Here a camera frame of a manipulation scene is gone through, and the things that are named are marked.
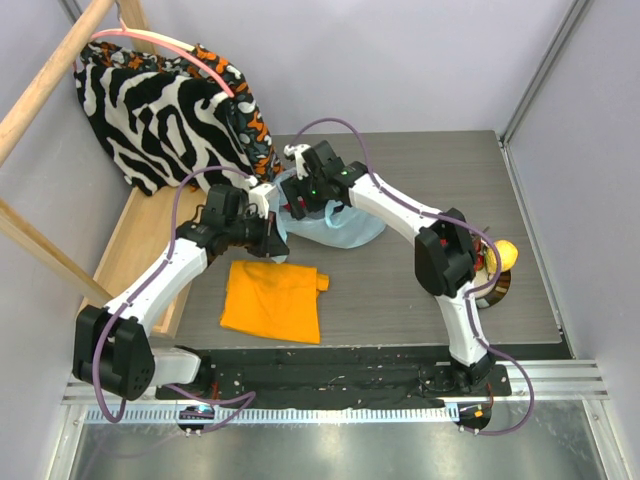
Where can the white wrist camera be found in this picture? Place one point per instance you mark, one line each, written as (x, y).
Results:
(260, 196)
(296, 153)

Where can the light blue printed plastic bag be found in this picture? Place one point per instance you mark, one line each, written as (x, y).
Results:
(335, 225)

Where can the fake lychee bunch red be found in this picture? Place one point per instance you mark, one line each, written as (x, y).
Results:
(481, 248)

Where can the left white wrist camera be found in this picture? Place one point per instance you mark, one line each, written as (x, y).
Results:
(260, 196)

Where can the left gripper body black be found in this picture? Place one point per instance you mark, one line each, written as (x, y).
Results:
(252, 233)

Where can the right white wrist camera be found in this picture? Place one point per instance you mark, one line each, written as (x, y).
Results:
(296, 153)

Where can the pink clothes hanger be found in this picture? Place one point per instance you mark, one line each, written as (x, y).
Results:
(179, 48)

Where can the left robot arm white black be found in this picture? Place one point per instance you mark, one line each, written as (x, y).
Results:
(111, 346)

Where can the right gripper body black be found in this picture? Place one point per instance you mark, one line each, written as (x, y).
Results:
(298, 203)

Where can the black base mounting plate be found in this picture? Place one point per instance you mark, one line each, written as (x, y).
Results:
(338, 378)

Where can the orange folded cloth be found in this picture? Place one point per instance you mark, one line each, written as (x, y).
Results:
(274, 301)

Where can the aluminium rail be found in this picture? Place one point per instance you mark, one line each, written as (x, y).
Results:
(537, 381)

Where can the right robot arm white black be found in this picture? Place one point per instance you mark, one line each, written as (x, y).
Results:
(443, 250)

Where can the wooden rack frame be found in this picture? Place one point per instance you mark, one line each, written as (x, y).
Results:
(57, 177)

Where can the fake yellow lemon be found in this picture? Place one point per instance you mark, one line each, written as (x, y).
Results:
(502, 258)

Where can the zebra pattern fabric bag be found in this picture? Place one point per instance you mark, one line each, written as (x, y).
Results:
(163, 120)

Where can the round plate with dark rim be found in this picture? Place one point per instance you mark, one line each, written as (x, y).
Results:
(493, 294)

